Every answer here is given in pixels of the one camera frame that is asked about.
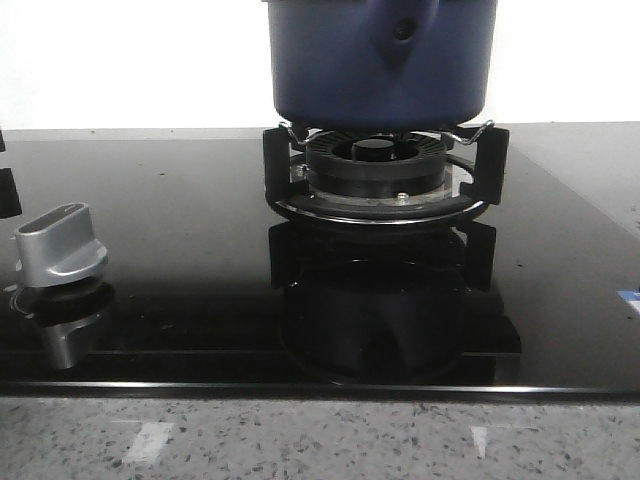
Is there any blue white stove label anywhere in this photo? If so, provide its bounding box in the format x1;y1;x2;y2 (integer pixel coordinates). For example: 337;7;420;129
617;290;640;315

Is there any silver stove control knob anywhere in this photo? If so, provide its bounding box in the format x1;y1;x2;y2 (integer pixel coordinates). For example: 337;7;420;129
14;202;108;288

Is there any black glass stove top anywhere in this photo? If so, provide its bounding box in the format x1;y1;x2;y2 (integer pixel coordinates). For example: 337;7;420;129
1;125;639;402

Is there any black left pot support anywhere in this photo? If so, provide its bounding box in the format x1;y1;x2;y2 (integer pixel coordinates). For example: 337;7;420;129
0;128;23;219

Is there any black round gas burner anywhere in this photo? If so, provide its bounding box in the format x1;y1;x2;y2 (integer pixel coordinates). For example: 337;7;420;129
290;131;451;207

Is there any black pot support grate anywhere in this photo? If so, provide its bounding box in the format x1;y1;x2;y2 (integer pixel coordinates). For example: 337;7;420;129
262;121;510;226

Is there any dark blue cooking pot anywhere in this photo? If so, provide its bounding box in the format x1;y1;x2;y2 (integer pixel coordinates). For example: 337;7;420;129
267;0;498;132

